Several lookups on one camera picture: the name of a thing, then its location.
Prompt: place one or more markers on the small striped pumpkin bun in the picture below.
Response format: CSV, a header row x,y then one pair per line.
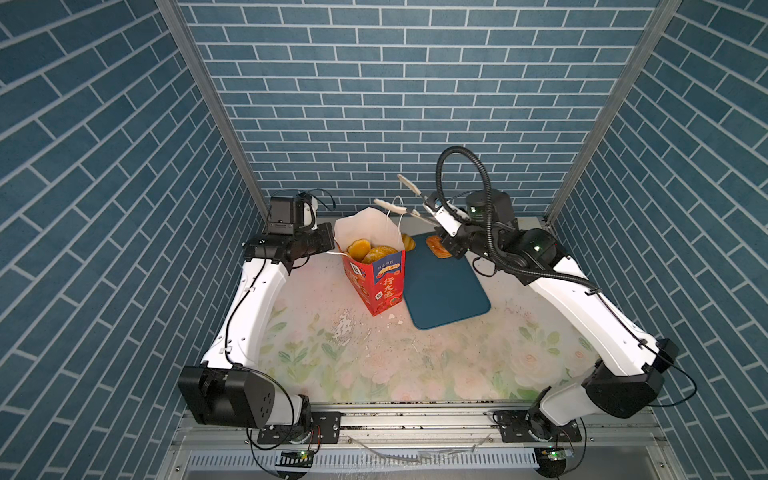
x,y
359,249

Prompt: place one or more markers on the steel tongs with white tips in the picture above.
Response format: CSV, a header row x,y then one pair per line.
x,y
399,206

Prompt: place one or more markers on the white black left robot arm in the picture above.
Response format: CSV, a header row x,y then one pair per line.
x,y
227,388

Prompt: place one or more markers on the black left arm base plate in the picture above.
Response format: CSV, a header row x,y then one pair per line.
x,y
325,427

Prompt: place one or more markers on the sesame covered golden bun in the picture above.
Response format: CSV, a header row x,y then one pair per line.
x,y
378,253

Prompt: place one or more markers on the reddish brown flaky pastry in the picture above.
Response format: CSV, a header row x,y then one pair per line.
x,y
435,246

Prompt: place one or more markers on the dark teal plastic tray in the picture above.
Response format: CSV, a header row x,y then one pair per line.
x,y
440,292

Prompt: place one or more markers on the small round striped bun back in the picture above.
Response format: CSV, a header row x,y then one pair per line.
x,y
408,242

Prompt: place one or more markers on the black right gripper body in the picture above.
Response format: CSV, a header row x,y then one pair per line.
x,y
466,237

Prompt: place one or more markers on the red white paper bag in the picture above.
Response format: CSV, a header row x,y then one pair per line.
x,y
380,285

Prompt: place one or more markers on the aluminium corner post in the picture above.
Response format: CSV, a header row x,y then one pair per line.
x,y
650,37
182,35

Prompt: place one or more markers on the aluminium front rail frame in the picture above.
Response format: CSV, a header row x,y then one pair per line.
x,y
480,440

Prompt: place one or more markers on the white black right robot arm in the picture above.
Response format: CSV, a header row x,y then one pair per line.
x,y
629,373

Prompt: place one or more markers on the aluminium corner post left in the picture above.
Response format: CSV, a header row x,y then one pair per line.
x,y
182,35

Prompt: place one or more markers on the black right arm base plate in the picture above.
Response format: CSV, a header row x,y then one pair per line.
x,y
520,426

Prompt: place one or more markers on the aluminium corner post right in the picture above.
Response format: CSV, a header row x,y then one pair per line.
x,y
650,37

